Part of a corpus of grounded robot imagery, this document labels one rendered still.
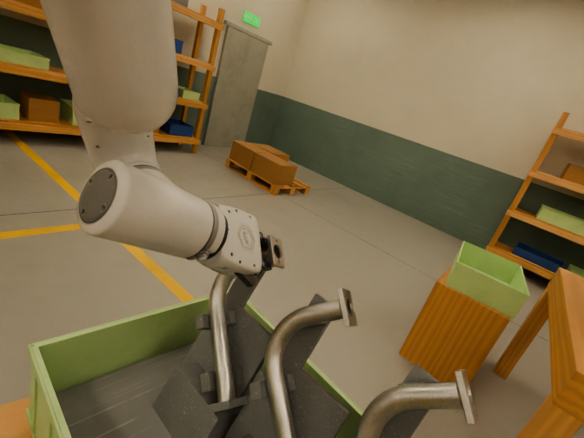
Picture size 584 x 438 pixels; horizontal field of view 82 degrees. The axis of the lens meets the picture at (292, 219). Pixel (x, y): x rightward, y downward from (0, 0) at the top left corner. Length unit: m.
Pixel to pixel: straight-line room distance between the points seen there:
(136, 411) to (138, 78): 0.59
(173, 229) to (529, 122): 6.04
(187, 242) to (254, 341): 0.29
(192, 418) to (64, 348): 0.25
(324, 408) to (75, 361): 0.44
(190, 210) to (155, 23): 0.21
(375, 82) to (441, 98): 1.26
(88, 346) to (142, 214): 0.40
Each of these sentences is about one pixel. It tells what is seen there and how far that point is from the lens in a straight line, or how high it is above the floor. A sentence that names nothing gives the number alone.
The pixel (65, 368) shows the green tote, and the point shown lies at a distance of 0.76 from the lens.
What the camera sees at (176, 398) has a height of 0.89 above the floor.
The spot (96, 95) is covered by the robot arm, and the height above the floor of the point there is 1.39.
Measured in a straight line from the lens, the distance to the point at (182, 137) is 5.80.
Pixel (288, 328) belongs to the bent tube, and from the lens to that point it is 0.56.
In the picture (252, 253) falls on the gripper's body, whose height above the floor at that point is 1.20.
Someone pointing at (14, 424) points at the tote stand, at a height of 0.79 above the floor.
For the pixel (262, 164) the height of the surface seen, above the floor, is 0.33.
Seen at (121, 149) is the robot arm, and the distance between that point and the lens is 0.46.
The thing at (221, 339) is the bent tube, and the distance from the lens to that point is 0.65.
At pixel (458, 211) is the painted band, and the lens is 6.34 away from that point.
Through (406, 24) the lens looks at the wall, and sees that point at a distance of 7.03.
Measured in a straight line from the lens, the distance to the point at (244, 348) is 0.67.
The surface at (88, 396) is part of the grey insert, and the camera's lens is 0.77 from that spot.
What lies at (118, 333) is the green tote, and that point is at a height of 0.94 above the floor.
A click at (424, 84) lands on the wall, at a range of 6.62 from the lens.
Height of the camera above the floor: 1.44
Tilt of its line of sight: 20 degrees down
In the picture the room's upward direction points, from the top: 18 degrees clockwise
